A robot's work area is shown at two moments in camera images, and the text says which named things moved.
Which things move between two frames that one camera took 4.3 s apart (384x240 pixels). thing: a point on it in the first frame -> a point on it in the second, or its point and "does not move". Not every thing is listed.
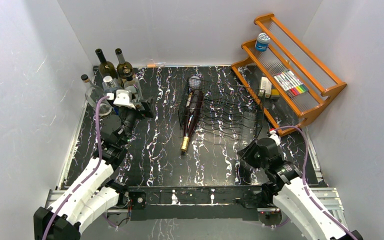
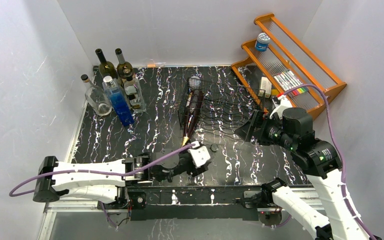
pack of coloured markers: (291, 84) does not move
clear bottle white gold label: (93, 94) does not move
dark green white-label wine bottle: (105, 68) does not move
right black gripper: (246, 153) -> (258, 118)
